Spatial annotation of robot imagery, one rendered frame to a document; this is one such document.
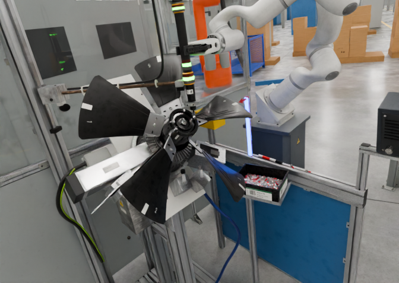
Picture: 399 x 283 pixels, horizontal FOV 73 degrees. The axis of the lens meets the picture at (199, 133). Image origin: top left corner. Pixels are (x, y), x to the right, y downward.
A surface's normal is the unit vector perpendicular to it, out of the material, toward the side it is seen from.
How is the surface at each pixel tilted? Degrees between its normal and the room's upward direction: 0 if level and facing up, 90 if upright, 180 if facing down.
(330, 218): 90
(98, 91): 72
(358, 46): 90
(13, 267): 90
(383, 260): 0
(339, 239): 90
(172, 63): 44
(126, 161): 50
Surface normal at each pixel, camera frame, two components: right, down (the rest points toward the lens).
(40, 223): 0.69, 0.19
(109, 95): 0.31, 0.06
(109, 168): 0.44, -0.44
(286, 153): 0.06, 0.38
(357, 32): -0.44, 0.40
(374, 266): -0.13, -0.92
